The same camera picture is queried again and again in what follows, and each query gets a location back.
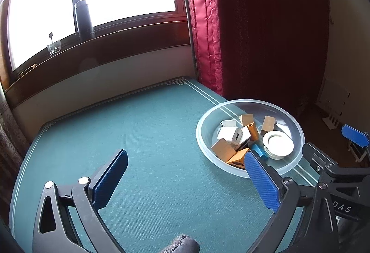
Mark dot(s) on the orange triangular block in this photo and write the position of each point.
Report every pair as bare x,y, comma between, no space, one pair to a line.
254,131

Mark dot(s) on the small white stool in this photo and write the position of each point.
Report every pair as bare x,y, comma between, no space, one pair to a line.
358,153

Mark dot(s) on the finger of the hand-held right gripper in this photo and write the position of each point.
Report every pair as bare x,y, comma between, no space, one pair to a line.
316,156
354,134

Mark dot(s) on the clear plastic bowl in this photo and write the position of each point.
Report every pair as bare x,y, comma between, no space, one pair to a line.
292,131

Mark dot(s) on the dark grey cloth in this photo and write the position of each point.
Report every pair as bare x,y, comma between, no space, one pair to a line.
182,244

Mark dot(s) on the wooden wedge block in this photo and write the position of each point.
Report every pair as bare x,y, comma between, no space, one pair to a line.
246,119

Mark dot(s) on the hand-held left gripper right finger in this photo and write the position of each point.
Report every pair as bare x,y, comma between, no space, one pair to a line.
261,180

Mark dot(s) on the long wooden block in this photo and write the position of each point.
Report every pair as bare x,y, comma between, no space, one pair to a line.
223,149

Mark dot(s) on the black thermos bottle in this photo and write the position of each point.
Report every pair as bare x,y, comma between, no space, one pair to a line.
83,22

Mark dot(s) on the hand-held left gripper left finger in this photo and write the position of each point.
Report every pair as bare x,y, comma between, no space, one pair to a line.
111,178

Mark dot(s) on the cream round plastic fitting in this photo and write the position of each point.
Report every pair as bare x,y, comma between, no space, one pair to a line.
277,143

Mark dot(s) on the grey vertical pipe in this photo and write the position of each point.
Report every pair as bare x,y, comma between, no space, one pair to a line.
191,24

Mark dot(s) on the white wooden rack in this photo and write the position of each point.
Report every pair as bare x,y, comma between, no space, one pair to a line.
332,97

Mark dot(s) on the drinking glass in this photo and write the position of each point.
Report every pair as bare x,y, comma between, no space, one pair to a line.
55,48

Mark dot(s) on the patterned beige curtain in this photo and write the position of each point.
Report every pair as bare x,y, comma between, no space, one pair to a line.
8,131

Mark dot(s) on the white power adapter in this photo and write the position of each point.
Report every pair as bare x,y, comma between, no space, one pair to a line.
229,134

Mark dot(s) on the brass window latch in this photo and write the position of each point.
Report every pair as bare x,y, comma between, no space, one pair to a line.
29,68

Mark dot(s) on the blue block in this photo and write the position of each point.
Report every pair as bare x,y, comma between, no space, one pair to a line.
257,151

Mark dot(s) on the red quilted curtain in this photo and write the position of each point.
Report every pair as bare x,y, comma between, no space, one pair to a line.
245,24

